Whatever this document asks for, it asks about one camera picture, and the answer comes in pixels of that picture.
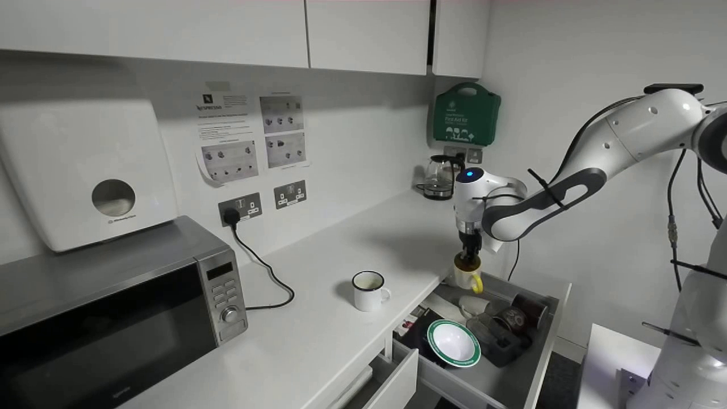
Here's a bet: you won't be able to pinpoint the black microwave power cable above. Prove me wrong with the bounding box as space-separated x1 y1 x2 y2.
221 205 298 314

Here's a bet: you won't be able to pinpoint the green rimmed white plate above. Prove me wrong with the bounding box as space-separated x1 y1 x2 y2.
424 318 483 373

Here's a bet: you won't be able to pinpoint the white mug blue rim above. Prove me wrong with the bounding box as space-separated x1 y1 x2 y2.
349 267 388 314

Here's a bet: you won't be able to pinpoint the white kitchen counter unit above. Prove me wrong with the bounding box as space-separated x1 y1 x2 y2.
116 180 532 409

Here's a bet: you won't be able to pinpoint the glass electric kettle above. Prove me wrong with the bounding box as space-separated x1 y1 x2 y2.
418 149 465 202

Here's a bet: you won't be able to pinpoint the green first aid kit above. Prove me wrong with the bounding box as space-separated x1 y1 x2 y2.
426 79 505 147

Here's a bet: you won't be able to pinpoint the double wall socket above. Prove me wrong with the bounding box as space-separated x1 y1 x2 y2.
272 177 308 210
216 190 266 226

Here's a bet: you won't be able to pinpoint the black box brown label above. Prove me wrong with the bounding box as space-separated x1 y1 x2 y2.
495 301 535 335

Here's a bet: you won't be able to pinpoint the black camera on mount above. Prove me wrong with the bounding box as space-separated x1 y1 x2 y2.
643 79 707 97

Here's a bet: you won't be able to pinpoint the white robot stand table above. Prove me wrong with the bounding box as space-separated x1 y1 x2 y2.
575 323 665 409

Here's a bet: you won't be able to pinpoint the white paper towel dispenser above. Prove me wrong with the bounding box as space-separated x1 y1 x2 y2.
0 97 180 255

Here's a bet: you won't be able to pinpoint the silver microwave oven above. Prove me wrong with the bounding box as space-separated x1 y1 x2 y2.
0 214 249 409

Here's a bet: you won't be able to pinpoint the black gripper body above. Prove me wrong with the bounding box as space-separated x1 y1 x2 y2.
455 224 486 256

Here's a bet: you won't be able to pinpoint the small picture notice sheet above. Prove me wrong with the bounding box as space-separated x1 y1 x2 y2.
264 129 308 171
258 90 306 137

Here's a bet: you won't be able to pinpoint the white mug yellow interior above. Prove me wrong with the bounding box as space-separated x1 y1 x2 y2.
451 251 488 298

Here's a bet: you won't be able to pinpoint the tall white instruction notice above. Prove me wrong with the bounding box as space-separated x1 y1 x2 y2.
193 89 260 188

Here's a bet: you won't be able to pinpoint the white wall cabinets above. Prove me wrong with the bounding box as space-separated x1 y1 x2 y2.
0 0 491 79

